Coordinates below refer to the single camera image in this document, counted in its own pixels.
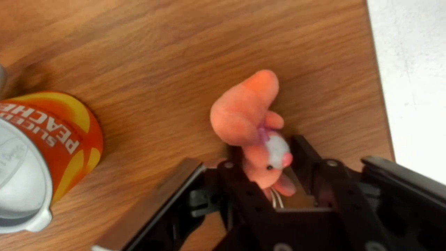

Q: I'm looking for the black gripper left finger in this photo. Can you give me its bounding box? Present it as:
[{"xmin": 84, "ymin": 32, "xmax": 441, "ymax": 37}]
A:
[{"xmin": 91, "ymin": 157, "xmax": 207, "ymax": 251}]

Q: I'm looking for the orange peaches can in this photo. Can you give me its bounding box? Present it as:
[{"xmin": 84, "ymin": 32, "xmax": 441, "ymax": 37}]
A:
[{"xmin": 0, "ymin": 90, "xmax": 103, "ymax": 234}]

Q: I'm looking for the pink bunny toy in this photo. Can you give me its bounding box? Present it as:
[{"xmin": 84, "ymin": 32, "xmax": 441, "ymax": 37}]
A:
[{"xmin": 210, "ymin": 69, "xmax": 295, "ymax": 198}]

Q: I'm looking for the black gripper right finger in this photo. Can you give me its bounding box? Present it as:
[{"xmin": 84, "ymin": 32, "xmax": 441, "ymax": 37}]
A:
[{"xmin": 360, "ymin": 154, "xmax": 446, "ymax": 220}]

